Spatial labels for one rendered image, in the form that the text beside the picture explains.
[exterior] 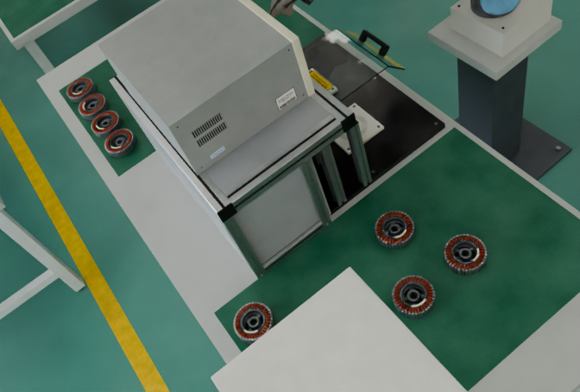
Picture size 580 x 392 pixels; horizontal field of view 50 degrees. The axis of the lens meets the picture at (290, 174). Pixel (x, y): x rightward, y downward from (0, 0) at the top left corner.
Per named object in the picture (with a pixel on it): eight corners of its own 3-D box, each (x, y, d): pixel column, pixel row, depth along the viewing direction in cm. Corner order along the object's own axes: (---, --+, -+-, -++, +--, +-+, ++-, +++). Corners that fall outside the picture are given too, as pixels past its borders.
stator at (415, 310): (386, 291, 170) (384, 285, 167) (422, 274, 170) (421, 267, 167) (405, 325, 163) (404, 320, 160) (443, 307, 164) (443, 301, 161)
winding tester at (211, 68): (233, 23, 194) (211, -31, 178) (315, 92, 169) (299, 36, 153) (129, 93, 187) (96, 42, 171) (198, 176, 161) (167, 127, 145)
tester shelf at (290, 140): (227, 15, 205) (223, 4, 201) (356, 123, 165) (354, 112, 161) (115, 90, 197) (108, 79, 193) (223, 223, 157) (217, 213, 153)
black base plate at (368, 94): (324, 37, 235) (323, 33, 233) (445, 127, 197) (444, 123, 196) (224, 107, 226) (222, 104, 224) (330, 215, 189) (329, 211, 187)
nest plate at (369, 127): (355, 104, 209) (354, 102, 208) (384, 128, 200) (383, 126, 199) (320, 129, 206) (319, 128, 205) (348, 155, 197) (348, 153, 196)
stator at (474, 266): (438, 268, 170) (438, 262, 167) (451, 235, 175) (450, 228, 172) (480, 281, 165) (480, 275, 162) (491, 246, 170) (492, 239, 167)
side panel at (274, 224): (325, 216, 189) (303, 152, 164) (331, 222, 187) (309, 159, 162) (252, 272, 184) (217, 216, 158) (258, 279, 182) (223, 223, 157)
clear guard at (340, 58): (354, 33, 195) (350, 18, 190) (405, 69, 181) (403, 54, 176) (271, 91, 189) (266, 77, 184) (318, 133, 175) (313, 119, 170)
